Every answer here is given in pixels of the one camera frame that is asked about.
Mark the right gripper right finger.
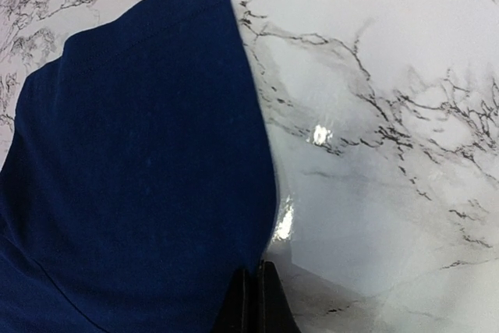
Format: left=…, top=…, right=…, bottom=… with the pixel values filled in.
left=257, top=260, right=300, bottom=333

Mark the navy blue t-shirt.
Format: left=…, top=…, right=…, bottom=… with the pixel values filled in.
left=1, top=0, right=278, bottom=332

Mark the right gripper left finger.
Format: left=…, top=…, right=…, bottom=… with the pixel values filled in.
left=212, top=268, right=256, bottom=333

